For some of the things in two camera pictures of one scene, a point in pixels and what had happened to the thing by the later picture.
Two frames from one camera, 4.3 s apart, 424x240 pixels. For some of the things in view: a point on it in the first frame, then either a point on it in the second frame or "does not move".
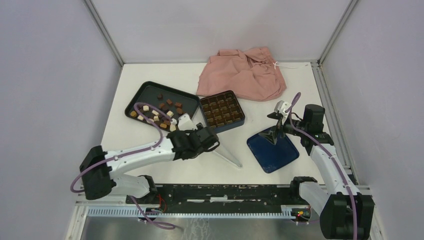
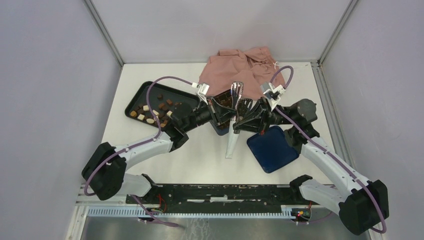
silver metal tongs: [223, 151] → [237, 88]
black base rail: [225, 198] does not move
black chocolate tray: [162, 105] does not move
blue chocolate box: [221, 111] does not move
